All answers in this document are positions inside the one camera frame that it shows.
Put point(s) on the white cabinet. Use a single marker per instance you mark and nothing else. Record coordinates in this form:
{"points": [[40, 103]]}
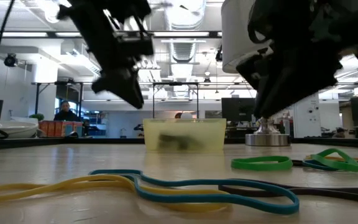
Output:
{"points": [[306, 121]]}

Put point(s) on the black aluminium table frame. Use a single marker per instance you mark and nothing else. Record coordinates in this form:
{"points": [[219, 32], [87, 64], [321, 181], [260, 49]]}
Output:
{"points": [[26, 144]]}

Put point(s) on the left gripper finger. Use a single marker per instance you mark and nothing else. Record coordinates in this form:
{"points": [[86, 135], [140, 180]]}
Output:
{"points": [[123, 84], [98, 87]]}

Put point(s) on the green potted plant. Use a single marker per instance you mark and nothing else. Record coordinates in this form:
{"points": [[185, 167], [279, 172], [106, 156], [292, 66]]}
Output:
{"points": [[37, 117]]}

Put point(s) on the person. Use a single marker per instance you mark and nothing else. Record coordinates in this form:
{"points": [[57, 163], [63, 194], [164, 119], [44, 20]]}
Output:
{"points": [[340, 133], [65, 115]]}

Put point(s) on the orange box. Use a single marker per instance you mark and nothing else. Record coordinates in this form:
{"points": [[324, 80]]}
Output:
{"points": [[57, 129]]}

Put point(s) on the yellow translucent plastic bin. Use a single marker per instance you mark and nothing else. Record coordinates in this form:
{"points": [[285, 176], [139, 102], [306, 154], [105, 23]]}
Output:
{"points": [[213, 133]]}

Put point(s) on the white bowl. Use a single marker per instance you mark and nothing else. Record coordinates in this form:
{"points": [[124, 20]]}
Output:
{"points": [[14, 130]]}

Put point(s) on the green rubber band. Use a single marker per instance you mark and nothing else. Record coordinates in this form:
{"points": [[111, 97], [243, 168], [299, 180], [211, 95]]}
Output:
{"points": [[337, 165], [259, 166]]}

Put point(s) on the silver ceiling duct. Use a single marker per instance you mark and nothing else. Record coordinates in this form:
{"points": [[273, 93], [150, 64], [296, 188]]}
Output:
{"points": [[183, 15]]}

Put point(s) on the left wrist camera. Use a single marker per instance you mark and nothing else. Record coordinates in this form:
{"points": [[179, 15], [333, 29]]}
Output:
{"points": [[135, 46]]}

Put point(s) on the long yellow rubber band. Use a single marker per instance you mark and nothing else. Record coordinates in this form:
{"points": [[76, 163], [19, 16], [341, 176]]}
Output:
{"points": [[194, 209]]}

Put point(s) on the thin black rubber band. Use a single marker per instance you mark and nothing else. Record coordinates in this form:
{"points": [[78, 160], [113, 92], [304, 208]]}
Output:
{"points": [[224, 190], [297, 163]]}

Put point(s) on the black ceiling camera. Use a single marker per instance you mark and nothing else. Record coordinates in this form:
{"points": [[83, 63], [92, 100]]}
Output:
{"points": [[219, 56], [10, 60]]}

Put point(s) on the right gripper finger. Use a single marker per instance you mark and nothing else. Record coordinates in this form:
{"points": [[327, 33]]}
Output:
{"points": [[255, 70], [297, 77]]}

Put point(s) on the black metal stand frame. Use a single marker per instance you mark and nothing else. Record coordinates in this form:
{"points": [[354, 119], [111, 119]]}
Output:
{"points": [[37, 99]]}

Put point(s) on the silver lamp with white shade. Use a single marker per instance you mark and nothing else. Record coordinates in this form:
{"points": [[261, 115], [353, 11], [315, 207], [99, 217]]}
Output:
{"points": [[235, 31]]}

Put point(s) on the long blue rubber band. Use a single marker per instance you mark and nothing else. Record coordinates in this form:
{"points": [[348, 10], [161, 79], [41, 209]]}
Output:
{"points": [[295, 206]]}

